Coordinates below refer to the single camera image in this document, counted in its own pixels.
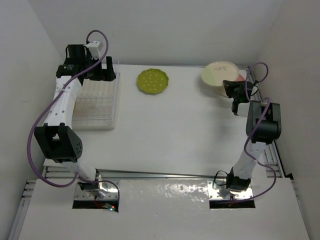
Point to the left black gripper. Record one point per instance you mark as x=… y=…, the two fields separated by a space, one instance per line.
x=106 y=74

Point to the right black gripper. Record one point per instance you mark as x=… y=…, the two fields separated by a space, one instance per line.
x=229 y=85

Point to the cream and pink plate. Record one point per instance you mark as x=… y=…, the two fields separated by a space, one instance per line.
x=221 y=90

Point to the cream and green plate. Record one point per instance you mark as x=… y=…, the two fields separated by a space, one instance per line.
x=216 y=72

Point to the clear plastic dish rack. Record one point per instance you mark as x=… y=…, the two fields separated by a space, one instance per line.
x=96 y=104

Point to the green polka dot plate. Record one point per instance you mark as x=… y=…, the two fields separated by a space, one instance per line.
x=152 y=81

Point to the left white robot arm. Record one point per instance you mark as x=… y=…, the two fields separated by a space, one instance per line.
x=55 y=137

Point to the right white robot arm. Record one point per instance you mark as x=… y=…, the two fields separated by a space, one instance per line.
x=263 y=126

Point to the small green circuit board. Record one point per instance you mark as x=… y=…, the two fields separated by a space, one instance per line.
x=109 y=207

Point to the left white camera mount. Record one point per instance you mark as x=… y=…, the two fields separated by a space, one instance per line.
x=95 y=48

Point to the aluminium frame rail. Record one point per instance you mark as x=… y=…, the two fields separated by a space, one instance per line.
x=271 y=155

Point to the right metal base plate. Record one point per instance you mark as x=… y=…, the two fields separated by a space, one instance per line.
x=217 y=191

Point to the metal base plate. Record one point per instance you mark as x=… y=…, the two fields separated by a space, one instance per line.
x=101 y=191
x=217 y=191

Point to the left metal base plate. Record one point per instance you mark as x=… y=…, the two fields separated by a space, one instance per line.
x=101 y=191

